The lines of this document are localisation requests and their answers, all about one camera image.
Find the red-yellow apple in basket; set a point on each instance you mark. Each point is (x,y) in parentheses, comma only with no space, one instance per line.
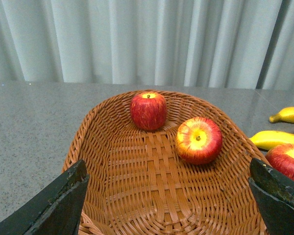
(198,141)

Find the white pleated curtain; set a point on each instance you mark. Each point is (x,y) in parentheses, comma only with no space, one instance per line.
(206,43)

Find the red apple beside basket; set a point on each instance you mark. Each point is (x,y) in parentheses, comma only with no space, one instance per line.
(281,158)

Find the red apple, far in basket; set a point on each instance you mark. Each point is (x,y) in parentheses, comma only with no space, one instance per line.
(148,110)

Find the brown wicker basket with apples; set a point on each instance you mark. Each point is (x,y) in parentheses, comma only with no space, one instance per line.
(139,186)

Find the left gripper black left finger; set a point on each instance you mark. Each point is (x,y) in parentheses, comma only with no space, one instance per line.
(56,210)

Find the yellow banana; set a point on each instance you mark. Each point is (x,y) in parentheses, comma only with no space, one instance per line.
(285,115)
(269,139)

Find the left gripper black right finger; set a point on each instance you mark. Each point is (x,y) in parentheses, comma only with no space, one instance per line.
(274,196)

